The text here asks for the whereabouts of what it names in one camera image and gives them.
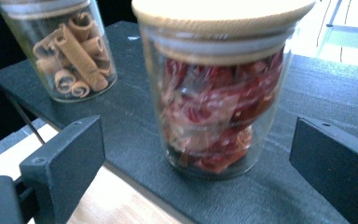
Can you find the white desk frame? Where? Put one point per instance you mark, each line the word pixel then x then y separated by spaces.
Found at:
pixel 348 37

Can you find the glass jar of cinnamon sticks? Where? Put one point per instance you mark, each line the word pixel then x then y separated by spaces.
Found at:
pixel 74 56

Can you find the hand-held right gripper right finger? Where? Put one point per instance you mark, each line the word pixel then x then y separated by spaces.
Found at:
pixel 338 171

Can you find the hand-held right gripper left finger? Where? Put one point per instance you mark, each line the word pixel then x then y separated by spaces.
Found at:
pixel 66 165

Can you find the glass jar of dried chilies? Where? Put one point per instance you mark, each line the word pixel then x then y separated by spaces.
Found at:
pixel 217 118

